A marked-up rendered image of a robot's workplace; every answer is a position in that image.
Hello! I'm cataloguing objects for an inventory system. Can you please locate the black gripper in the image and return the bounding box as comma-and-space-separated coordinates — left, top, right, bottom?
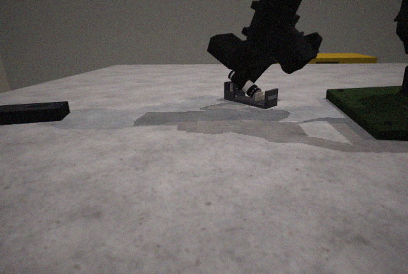
207, 0, 300, 90

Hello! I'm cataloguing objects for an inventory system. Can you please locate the black cylindrical battery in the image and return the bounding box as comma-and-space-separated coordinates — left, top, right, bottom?
228, 70, 261, 99

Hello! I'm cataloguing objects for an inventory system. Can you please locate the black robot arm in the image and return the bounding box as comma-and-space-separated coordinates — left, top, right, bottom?
259, 0, 408, 97

